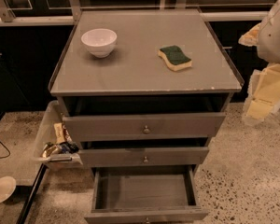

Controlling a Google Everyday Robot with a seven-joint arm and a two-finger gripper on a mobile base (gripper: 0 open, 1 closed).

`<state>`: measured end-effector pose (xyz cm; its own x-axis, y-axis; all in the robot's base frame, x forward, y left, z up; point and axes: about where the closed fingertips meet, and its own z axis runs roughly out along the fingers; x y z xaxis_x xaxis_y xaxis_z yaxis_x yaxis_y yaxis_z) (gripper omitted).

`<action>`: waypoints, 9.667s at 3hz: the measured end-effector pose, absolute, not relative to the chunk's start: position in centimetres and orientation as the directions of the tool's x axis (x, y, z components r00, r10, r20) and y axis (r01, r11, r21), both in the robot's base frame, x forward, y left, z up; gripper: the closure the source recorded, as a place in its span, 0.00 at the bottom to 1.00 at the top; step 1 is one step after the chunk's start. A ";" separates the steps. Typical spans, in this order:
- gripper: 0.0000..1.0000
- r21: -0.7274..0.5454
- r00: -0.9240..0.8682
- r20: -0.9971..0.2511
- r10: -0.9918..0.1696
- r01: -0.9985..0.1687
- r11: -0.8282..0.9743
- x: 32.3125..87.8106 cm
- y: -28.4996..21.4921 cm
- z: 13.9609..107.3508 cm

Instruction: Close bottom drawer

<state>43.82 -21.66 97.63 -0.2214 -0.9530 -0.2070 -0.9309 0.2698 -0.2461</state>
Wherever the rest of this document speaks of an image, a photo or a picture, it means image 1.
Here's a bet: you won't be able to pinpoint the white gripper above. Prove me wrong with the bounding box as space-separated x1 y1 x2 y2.
238 23 280 126

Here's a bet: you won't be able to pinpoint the grey bottom drawer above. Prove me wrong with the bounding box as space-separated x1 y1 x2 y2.
85 165 207 224

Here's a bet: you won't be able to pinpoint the grey drawer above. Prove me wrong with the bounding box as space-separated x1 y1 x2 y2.
79 147 209 167
85 165 207 224
63 112 225 142

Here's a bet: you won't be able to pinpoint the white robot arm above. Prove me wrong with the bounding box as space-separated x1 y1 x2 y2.
239 0 280 126

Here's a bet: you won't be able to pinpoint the grey drawer cabinet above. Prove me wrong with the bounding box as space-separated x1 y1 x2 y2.
48 8 245 173

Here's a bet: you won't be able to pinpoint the grey top drawer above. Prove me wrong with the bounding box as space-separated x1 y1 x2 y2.
63 112 225 142

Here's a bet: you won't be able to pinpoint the grey middle drawer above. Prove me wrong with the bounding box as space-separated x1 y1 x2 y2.
79 147 209 167

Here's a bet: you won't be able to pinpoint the yellow green sponge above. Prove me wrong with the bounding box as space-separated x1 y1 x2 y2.
158 45 192 72

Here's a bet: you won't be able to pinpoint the white ceramic bowl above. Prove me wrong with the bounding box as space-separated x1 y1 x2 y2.
81 28 118 58

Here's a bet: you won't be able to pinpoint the snack packets in bin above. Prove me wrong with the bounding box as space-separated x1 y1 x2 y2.
40 123 79 158

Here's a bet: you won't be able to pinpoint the black floor strip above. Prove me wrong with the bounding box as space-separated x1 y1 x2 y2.
16 164 47 224

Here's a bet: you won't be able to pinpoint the white plate on floor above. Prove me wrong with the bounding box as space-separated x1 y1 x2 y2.
0 176 16 203

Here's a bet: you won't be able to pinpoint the black cable on floor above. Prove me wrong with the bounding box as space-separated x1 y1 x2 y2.
0 130 11 160

